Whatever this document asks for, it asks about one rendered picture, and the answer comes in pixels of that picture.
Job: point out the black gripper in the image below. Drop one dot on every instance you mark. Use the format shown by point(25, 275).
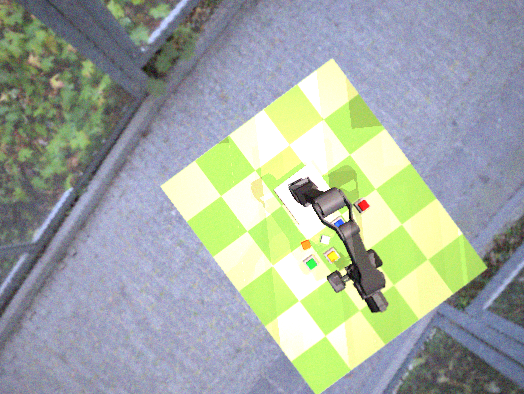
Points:
point(338, 282)

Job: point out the green button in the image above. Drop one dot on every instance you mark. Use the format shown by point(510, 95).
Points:
point(310, 263)

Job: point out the yellow button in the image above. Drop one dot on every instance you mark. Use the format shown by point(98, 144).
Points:
point(331, 255)

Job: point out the red button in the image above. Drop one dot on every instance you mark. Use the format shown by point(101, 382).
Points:
point(361, 205)

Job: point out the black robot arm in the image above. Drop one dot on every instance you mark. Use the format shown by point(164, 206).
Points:
point(368, 280)

